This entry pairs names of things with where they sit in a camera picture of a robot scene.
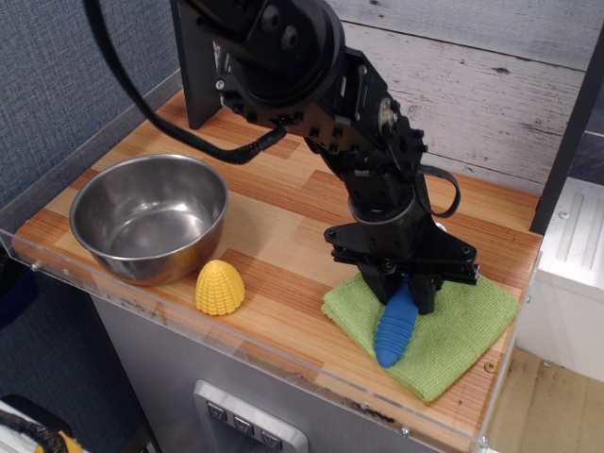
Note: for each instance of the white ridged block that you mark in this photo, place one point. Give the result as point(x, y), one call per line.
point(562, 321)

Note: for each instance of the black vertical post left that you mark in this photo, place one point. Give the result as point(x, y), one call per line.
point(197, 66)

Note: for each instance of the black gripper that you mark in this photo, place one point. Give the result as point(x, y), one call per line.
point(407, 245)

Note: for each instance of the black vertical post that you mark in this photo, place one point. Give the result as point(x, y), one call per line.
point(197, 66)
point(571, 138)

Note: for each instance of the green towel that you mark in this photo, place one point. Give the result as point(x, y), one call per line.
point(466, 321)

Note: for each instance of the blue handled metal spoon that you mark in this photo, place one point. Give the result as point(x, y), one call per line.
point(396, 326)

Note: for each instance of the silver control panel with buttons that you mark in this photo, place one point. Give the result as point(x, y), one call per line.
point(240, 426)

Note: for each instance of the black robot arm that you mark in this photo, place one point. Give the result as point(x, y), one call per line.
point(287, 64)

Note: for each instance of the yellow object bottom left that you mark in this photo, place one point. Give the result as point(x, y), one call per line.
point(58, 442)

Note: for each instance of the stainless steel bowl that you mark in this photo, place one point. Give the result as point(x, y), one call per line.
point(151, 220)

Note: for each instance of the yellow toy corn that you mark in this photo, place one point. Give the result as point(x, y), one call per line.
point(219, 289)

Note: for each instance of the black vertical post right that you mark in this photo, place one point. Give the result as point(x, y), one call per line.
point(571, 138)

